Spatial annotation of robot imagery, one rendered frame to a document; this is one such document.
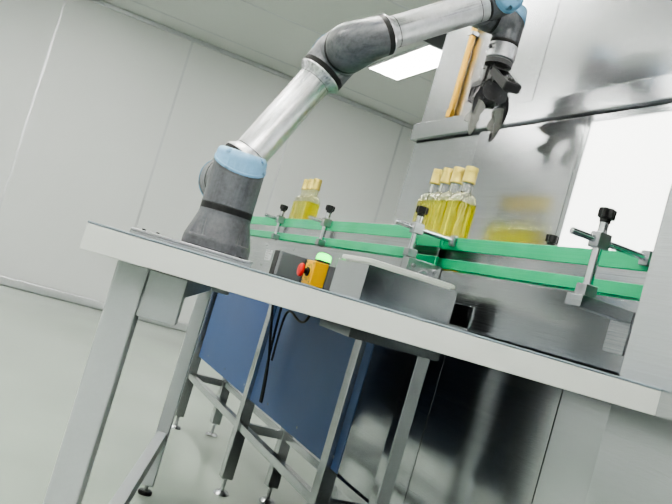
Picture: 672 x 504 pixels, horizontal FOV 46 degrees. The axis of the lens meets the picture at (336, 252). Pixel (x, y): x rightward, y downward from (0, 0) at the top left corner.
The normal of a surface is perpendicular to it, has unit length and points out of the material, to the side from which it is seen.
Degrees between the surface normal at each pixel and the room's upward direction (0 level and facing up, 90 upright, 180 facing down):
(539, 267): 90
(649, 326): 90
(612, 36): 90
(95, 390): 90
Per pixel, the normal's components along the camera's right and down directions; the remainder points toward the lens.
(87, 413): 0.09, -0.03
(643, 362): -0.88, -0.28
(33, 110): 0.37, 0.06
